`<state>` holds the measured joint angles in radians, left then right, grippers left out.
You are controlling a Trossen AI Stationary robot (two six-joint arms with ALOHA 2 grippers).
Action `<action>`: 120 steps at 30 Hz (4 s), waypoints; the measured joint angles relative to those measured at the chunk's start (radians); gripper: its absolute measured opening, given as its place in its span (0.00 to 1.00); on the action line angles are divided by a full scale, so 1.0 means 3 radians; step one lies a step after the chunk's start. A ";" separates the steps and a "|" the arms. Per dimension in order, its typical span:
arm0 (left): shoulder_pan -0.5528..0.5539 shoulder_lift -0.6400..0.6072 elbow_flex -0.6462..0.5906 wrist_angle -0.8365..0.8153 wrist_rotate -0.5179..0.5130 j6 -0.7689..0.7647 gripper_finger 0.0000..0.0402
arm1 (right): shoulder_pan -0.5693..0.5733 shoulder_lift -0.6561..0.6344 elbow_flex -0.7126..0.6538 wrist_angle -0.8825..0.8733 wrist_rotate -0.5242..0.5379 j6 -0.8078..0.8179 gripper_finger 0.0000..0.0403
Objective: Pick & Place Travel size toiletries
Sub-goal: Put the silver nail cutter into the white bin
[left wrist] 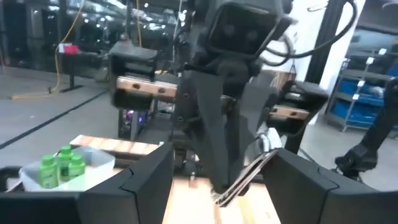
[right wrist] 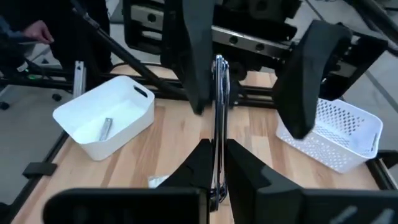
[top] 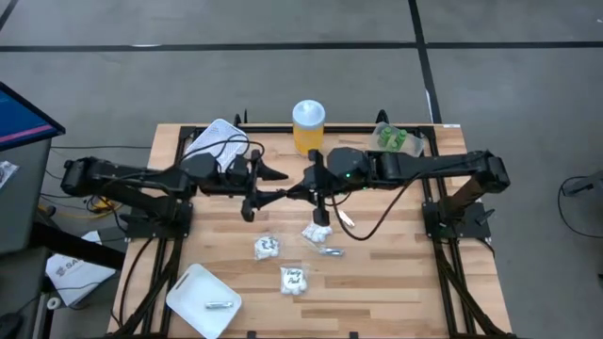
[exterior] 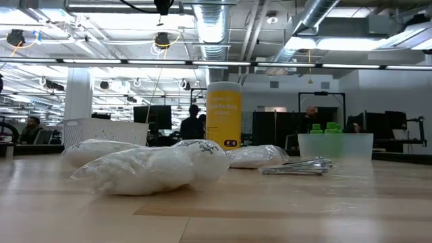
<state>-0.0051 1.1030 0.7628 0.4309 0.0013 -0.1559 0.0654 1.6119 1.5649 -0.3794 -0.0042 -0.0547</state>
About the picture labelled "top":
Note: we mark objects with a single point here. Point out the white tape roll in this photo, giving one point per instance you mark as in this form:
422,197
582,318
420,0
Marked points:
53,303

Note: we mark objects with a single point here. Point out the yellow disinfecting wipes canister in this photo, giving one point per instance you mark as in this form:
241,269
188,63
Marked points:
308,132

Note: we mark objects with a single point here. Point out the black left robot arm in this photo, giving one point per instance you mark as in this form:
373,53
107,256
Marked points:
132,181

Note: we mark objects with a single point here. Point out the white solid plastic bin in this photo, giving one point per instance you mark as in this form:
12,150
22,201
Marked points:
198,287

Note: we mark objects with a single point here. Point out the black aluminium rig frame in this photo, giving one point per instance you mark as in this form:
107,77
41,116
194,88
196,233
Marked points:
348,128

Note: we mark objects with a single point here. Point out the white cardboard box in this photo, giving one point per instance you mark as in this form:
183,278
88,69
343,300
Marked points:
75,278

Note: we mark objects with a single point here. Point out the black cart beam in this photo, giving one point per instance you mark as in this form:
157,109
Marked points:
80,249

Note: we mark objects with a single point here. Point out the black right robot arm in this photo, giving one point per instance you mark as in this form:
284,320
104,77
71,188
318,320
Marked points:
433,165

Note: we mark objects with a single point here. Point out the cotton ball bag text label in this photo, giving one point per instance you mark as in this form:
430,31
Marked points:
293,281

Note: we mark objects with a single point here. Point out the plain cotton ball bag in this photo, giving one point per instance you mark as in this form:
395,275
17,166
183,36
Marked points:
315,233

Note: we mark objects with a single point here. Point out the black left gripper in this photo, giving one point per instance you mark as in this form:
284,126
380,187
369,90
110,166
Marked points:
250,186

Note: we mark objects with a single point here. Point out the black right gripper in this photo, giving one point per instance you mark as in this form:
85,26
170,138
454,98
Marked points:
319,181

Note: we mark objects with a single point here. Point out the small plastic bag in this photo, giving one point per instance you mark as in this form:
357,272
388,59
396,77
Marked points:
7,173

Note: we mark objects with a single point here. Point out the grey chair base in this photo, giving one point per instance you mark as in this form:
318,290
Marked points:
584,184

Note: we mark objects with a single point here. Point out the blue screen monitor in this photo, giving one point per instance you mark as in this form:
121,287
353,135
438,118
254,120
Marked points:
19,117

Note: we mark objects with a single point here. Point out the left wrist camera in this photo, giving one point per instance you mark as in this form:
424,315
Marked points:
239,166

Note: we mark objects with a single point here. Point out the clear plastic container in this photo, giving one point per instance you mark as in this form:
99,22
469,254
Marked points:
414,146

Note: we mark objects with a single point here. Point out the cotton ball bag scribble print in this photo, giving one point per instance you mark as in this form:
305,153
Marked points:
266,248

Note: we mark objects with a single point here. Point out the white perforated plastic basket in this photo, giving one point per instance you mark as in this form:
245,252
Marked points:
216,134

